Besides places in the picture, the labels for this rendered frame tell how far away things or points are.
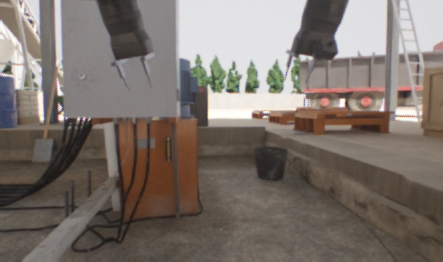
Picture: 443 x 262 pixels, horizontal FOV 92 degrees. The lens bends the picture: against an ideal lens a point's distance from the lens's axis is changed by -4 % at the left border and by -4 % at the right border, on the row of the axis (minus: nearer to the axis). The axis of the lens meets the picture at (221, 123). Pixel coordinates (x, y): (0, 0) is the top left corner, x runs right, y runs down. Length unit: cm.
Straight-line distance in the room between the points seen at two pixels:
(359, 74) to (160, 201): 822
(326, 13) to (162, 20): 60
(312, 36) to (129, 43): 35
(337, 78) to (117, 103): 841
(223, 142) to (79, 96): 249
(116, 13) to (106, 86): 47
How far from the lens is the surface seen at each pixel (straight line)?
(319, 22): 48
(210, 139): 317
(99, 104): 91
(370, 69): 905
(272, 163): 212
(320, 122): 299
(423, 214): 144
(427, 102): 347
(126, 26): 48
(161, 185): 147
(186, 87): 164
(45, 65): 581
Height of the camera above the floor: 69
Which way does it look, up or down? 4 degrees down
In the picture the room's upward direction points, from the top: straight up
